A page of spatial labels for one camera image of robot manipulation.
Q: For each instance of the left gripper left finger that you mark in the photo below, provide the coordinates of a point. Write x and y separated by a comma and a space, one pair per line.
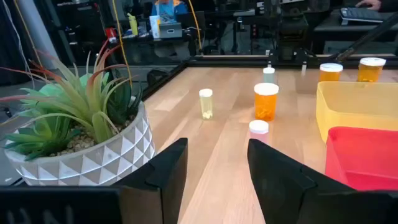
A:
168, 186

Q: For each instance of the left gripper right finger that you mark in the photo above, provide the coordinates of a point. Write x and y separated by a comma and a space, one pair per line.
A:
276, 186

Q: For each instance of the small pink pill bottle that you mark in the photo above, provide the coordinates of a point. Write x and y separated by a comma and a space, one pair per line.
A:
258, 129

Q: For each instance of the orange pill bottle white cap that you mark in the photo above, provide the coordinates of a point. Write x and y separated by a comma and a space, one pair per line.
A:
265, 104
370, 72

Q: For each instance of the small yellow pill bottle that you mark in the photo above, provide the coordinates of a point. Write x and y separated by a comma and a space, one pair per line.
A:
206, 105

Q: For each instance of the small green pill bottle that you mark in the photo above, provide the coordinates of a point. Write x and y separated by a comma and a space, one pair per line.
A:
269, 74

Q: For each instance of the orange bottle with taped cap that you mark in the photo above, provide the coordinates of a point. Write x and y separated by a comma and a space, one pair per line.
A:
330, 74

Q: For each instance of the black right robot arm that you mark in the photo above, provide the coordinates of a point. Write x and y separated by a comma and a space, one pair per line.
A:
292, 31

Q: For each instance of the red plastic bin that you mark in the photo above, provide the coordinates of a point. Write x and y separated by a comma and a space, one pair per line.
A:
363, 155

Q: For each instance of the yellow plastic bin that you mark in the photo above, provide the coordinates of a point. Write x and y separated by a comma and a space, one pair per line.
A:
354, 102

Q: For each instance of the green plant in white pot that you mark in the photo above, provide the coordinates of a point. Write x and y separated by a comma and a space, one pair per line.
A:
93, 168

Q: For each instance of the grey box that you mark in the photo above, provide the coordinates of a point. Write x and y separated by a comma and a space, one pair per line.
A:
170, 30

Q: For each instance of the white carton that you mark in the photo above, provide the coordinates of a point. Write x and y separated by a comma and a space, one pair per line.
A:
154, 26

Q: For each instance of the red object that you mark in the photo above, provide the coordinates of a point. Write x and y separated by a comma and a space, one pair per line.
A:
110, 32

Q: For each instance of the yellow-green bottle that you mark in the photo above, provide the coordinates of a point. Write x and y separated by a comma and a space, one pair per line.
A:
133, 24

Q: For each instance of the black desk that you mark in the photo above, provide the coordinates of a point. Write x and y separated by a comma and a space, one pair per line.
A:
342, 31

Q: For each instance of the grey computer keyboard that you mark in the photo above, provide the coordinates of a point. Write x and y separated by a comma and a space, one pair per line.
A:
360, 15

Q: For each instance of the grey pole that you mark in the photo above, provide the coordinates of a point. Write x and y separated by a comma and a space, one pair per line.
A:
35, 31

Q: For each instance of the person's hand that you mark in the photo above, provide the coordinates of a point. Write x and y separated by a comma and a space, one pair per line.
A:
370, 3

